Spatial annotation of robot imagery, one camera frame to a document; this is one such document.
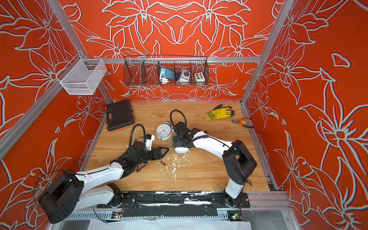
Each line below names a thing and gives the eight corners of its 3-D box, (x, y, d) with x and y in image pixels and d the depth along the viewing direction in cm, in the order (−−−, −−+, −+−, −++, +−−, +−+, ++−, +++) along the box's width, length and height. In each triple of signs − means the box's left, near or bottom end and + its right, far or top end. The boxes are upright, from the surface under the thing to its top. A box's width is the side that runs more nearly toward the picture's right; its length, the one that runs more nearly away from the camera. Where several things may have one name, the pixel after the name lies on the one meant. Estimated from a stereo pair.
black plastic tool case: (108, 133, 101) (105, 129, 97) (107, 108, 117) (105, 104, 113) (135, 126, 105) (134, 121, 101) (131, 102, 121) (129, 98, 117)
